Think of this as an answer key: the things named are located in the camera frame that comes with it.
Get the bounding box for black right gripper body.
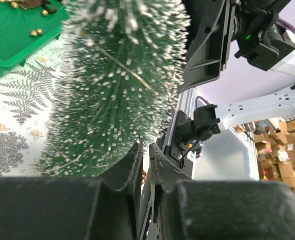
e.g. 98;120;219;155
233;0;295;71

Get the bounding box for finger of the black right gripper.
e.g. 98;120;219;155
177;0;236;93

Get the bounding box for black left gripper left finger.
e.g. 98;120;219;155
0;143;143;240

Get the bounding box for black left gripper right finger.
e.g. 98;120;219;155
149;144;295;240

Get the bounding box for thin wire light string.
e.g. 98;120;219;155
44;42;158;171

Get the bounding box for small green christmas tree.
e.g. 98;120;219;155
38;0;190;177

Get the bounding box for brown ribbon gold berries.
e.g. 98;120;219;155
0;0;58;16

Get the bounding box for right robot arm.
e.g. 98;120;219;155
167;0;295;164

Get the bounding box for floral paper mat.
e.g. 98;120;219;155
0;37;67;177

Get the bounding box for cardboard boxes in background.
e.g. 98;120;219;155
254;119;295;194

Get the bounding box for green plastic tray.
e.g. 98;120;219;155
0;0;68;77

